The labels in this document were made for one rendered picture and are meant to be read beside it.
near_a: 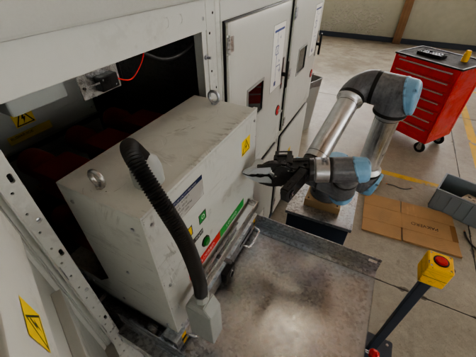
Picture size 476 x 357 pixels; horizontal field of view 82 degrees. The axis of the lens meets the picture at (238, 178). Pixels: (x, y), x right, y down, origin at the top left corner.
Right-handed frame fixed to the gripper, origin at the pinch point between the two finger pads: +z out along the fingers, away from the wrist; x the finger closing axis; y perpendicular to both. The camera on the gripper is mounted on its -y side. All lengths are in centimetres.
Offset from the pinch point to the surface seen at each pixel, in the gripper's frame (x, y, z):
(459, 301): -139, 39, -120
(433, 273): -43, -3, -63
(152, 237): 13.4, -35.0, 11.8
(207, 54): 29.6, 22.0, 11.8
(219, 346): -36, -36, 7
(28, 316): 30, -56, 9
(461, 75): -61, 216, -165
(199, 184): 13.4, -19.8, 6.7
